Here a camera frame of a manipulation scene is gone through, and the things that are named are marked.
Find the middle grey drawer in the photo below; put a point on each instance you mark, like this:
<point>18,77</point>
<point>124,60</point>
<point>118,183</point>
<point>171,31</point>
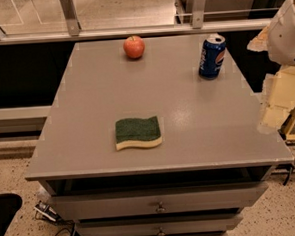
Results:
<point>161,226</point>

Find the top grey drawer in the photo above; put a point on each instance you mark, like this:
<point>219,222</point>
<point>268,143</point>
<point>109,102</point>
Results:
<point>155,202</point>

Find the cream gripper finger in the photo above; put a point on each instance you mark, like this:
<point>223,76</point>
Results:
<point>260,42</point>
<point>278,99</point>

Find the black chair seat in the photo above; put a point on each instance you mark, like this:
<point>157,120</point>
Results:
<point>9,205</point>

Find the small device on floor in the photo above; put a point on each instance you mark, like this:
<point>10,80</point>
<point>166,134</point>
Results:
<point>47,211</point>

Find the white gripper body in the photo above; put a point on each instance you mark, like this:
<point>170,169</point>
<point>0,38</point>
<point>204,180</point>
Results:
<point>287,36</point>

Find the grey drawer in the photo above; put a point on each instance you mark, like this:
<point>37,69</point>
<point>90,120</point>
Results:
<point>155,202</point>
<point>161,226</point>

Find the grey drawer cabinet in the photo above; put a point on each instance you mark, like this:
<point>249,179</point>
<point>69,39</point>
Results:
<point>148,148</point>

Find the metal railing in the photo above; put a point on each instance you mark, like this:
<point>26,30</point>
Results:
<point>34,21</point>

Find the green and yellow sponge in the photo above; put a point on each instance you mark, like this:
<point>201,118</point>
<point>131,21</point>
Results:
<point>137,133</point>

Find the red apple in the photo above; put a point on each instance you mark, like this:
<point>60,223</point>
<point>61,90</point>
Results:
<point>134,47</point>

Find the blue Pepsi can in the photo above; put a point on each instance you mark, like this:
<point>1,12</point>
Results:
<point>212,56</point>

